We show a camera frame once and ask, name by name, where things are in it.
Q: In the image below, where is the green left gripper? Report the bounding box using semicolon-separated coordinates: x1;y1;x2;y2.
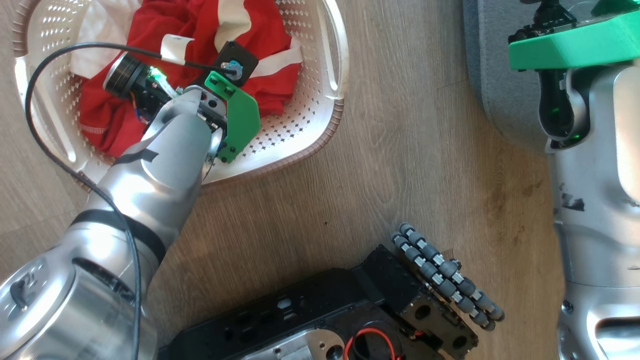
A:
204;70;262;165

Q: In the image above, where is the red wire loop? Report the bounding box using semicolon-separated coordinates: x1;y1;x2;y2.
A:
343;327;404;360

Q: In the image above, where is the white plastic laundry basket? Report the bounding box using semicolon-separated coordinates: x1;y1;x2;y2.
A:
11;0;349;193

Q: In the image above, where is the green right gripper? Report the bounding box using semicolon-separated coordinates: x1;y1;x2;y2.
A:
508;0;640;71

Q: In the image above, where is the grey roller omni wheel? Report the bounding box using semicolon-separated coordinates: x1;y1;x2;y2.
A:
390;222;506;332

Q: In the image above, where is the grey fabric sofa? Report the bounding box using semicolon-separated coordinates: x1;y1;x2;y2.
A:
462;0;557;154

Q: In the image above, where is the red garment with white stripes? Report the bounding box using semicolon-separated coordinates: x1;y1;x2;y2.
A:
79;0;303;158

